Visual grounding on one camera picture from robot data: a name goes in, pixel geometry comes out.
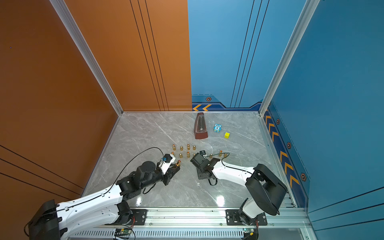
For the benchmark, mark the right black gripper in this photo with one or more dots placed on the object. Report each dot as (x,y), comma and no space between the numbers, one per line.
(199,176)

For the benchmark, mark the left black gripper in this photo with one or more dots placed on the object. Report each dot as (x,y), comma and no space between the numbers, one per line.
(169,174)

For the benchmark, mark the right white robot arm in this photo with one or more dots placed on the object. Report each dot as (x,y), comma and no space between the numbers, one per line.
(266,189)

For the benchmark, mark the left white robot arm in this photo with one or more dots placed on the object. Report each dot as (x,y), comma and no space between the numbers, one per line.
(107,207)

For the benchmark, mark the dark red metronome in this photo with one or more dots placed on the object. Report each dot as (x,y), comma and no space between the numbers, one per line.
(200,128)

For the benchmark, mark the blue owl toy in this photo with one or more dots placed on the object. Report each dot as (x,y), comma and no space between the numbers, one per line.
(217,128)

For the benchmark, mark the left green circuit board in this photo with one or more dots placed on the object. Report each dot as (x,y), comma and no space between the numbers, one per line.
(123,233)

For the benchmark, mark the green circuit board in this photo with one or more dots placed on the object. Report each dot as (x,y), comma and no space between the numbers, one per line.
(123,233)
(253,234)

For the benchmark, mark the right green circuit board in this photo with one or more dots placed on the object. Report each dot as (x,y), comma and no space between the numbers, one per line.
(253,234)

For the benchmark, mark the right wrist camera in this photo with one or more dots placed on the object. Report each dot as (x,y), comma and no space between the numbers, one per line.
(199,161)

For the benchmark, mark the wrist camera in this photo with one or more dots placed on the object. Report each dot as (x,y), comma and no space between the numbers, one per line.
(166,162)
(199,161)

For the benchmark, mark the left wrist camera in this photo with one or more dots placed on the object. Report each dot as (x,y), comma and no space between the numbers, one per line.
(166,162)

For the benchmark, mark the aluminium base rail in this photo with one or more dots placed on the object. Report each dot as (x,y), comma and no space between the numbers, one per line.
(209,223)

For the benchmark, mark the left black mount plate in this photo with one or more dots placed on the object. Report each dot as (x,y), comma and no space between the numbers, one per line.
(140,216)

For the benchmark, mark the black mount plate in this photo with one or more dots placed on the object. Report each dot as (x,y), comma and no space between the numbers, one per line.
(234,218)
(140,216)

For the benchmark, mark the right black mount plate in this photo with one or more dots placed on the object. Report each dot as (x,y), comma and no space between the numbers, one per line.
(234,218)

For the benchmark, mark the left aluminium corner post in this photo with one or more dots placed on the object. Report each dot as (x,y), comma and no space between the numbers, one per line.
(73,29)

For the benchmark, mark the aluminium corner post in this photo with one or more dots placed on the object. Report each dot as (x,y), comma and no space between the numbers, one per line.
(73,29)
(294,41)

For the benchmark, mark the right aluminium corner post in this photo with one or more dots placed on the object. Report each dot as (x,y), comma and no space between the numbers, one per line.
(294,41)

